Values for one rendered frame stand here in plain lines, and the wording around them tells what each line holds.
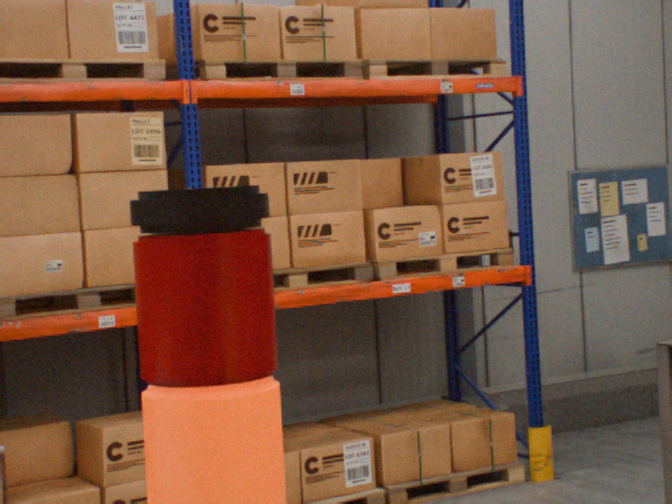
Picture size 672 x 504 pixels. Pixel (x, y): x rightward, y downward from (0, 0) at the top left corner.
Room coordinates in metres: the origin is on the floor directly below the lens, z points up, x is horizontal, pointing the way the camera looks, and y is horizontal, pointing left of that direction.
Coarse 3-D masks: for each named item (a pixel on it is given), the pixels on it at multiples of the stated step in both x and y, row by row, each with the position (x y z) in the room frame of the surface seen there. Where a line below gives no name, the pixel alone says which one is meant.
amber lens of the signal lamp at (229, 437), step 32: (256, 384) 0.48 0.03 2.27; (160, 416) 0.47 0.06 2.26; (192, 416) 0.46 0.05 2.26; (224, 416) 0.46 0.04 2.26; (256, 416) 0.47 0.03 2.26; (160, 448) 0.47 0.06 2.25; (192, 448) 0.46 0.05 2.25; (224, 448) 0.46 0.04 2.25; (256, 448) 0.47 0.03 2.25; (160, 480) 0.47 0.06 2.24; (192, 480) 0.46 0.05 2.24; (224, 480) 0.46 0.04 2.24; (256, 480) 0.47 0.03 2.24
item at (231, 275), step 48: (144, 240) 0.48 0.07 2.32; (192, 240) 0.46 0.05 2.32; (240, 240) 0.47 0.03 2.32; (144, 288) 0.47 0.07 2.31; (192, 288) 0.46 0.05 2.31; (240, 288) 0.47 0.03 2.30; (144, 336) 0.47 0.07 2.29; (192, 336) 0.46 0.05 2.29; (240, 336) 0.47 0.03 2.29; (192, 384) 0.47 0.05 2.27
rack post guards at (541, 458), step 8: (528, 432) 9.98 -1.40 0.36; (536, 432) 9.93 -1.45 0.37; (544, 432) 9.96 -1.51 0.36; (536, 440) 9.93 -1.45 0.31; (544, 440) 9.96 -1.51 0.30; (536, 448) 9.93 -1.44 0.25; (544, 448) 9.96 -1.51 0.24; (536, 456) 9.94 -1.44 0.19; (544, 456) 9.96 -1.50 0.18; (552, 456) 10.02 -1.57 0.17; (536, 464) 9.94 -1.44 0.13; (544, 464) 9.95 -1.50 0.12; (552, 464) 9.99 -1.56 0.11; (536, 472) 9.94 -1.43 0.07; (544, 472) 9.95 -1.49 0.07; (552, 472) 9.99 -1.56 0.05; (528, 480) 9.96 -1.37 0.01; (536, 480) 9.94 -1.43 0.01; (544, 480) 9.95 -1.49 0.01
